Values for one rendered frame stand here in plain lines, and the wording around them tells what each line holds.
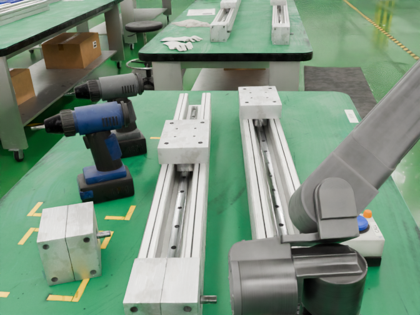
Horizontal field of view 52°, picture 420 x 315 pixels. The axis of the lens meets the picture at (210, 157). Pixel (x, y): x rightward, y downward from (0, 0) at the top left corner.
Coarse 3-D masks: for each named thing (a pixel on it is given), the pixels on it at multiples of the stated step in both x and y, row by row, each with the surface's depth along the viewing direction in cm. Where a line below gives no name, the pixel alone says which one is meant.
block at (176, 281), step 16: (144, 272) 62; (160, 272) 62; (176, 272) 62; (192, 272) 62; (128, 288) 59; (144, 288) 59; (160, 288) 59; (176, 288) 59; (192, 288) 59; (128, 304) 57; (144, 304) 57; (160, 304) 57; (176, 304) 57; (192, 304) 57
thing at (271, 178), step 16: (256, 128) 118; (272, 128) 109; (256, 144) 101; (272, 144) 108; (256, 160) 94; (272, 160) 102; (288, 160) 93; (256, 176) 88; (272, 176) 93; (288, 176) 87; (256, 192) 82; (272, 192) 87; (288, 192) 83; (256, 208) 77; (272, 208) 82; (256, 224) 73; (272, 224) 79; (288, 224) 79
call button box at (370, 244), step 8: (368, 224) 76; (376, 224) 76; (360, 232) 74; (368, 232) 74; (376, 232) 74; (352, 240) 72; (360, 240) 72; (368, 240) 72; (376, 240) 72; (384, 240) 72; (352, 248) 73; (360, 248) 73; (368, 248) 73; (376, 248) 73; (368, 256) 74; (376, 256) 74; (368, 264) 75; (376, 264) 75
